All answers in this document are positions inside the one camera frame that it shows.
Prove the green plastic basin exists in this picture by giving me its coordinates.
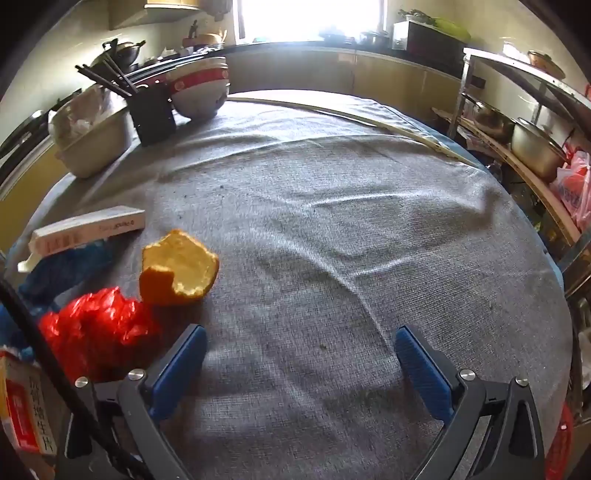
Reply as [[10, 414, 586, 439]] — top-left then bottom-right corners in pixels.
[[434, 17, 472, 42]]

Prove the orange medicine box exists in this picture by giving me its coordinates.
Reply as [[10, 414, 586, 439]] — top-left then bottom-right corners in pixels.
[[0, 351, 58, 462]]

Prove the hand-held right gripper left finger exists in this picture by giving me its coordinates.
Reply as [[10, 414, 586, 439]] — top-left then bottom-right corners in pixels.
[[60, 324, 208, 480]]

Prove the long wooden strip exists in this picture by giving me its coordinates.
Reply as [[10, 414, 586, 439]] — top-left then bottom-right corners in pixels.
[[228, 90, 478, 167]]

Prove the red plastic bag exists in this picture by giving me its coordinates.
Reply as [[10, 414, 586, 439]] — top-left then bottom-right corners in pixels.
[[38, 286, 160, 384]]

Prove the kitchen window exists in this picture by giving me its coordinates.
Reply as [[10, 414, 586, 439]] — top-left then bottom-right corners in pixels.
[[233, 0, 389, 44]]

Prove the steel pot with lid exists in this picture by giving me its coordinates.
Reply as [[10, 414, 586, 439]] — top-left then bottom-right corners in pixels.
[[510, 117, 568, 183]]

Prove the floral enamel pot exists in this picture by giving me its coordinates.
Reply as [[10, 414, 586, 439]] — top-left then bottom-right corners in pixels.
[[529, 50, 566, 79]]

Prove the metal storage rack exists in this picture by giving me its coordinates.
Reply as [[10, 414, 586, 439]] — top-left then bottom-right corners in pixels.
[[445, 46, 591, 296]]

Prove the black chopstick holder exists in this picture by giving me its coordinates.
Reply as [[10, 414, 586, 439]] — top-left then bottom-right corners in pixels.
[[127, 85, 177, 147]]

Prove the metal basin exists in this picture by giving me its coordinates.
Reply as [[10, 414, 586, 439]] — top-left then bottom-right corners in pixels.
[[48, 90, 134, 179]]

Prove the black kitchen countertop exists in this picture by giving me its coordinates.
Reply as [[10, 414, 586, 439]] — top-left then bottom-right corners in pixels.
[[124, 41, 462, 79]]

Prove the long white carton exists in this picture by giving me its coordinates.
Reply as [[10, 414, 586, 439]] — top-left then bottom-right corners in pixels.
[[17, 206, 146, 273]]

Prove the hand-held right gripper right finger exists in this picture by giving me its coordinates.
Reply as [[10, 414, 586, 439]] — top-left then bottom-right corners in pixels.
[[396, 325, 546, 480]]

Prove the dark microwave oven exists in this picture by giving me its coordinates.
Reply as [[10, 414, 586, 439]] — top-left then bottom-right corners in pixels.
[[392, 21, 467, 77]]

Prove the black wok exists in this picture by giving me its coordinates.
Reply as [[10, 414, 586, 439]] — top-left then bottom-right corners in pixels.
[[90, 39, 146, 70]]

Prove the pink plastic bag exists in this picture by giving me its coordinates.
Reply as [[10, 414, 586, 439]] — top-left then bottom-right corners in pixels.
[[551, 150, 591, 234]]

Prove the orange peel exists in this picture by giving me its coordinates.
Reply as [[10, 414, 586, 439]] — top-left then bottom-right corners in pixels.
[[140, 229, 221, 308]]

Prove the blue plastic bag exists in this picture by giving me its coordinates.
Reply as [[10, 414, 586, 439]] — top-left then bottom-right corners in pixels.
[[17, 240, 122, 315]]

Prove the dark metal pot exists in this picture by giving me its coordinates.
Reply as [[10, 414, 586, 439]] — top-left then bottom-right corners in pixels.
[[471, 102, 515, 144]]

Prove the clear plastic bag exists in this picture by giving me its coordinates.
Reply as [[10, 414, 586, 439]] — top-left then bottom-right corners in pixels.
[[51, 85, 126, 139]]

